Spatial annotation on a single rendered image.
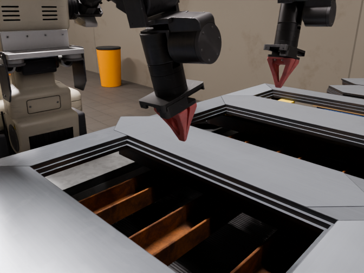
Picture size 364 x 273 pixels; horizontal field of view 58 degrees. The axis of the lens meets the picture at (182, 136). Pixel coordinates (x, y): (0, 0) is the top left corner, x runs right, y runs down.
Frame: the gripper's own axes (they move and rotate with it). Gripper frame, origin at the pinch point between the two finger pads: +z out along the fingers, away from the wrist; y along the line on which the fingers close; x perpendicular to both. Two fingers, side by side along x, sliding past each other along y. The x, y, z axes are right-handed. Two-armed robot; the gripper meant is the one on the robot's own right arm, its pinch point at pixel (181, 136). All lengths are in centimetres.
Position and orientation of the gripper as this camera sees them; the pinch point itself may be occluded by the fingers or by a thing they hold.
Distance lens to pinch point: 61.0
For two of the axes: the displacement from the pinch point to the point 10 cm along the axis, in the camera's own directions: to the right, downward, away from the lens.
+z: 2.0, 8.6, 4.7
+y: 6.8, -4.7, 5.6
